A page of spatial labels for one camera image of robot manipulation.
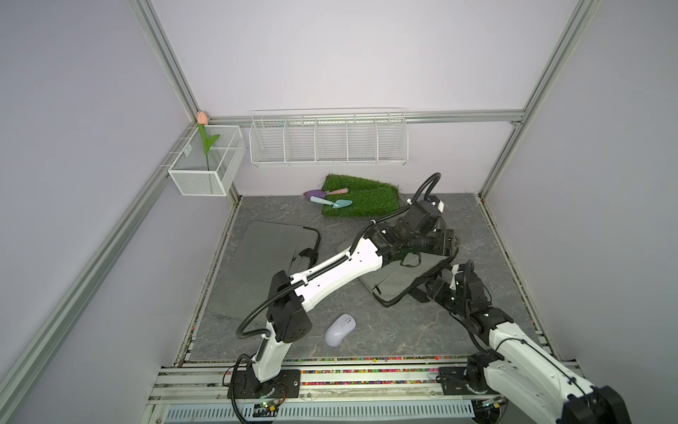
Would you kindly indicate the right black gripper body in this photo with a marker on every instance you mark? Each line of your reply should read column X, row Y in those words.
column 446, row 297

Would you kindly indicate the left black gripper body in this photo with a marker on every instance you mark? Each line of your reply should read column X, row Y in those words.
column 437, row 243

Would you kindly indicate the grey laptop bag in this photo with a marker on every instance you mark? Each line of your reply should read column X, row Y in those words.
column 414, row 276
column 266, row 249

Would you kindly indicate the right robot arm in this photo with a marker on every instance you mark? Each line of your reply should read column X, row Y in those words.
column 512, row 364

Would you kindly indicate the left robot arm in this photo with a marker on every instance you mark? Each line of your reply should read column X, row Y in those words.
column 282, row 319

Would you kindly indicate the white computer mouse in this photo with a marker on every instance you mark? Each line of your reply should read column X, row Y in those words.
column 341, row 328

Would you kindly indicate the green artificial grass mat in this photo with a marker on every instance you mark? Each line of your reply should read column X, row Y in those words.
column 370, row 198

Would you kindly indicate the teal garden trowel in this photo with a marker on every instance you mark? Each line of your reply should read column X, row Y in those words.
column 333, row 204

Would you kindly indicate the purple pink garden trowel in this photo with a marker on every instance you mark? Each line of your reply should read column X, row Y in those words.
column 323, row 195

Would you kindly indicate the pink artificial tulip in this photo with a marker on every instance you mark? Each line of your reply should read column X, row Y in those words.
column 208, row 141

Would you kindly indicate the small white mesh basket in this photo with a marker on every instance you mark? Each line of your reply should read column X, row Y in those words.
column 189, row 171

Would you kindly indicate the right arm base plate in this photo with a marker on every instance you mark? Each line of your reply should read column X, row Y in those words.
column 453, row 381

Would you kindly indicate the long white wire basket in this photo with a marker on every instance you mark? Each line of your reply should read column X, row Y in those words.
column 332, row 144

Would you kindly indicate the white vented cable duct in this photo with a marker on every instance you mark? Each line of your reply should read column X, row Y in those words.
column 298, row 412

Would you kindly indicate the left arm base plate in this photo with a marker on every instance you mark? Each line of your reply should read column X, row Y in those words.
column 245, row 385

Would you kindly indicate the aluminium wall rail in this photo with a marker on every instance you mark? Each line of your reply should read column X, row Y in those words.
column 387, row 115

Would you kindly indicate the aluminium front rail frame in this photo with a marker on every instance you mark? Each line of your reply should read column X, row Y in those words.
column 203, row 384

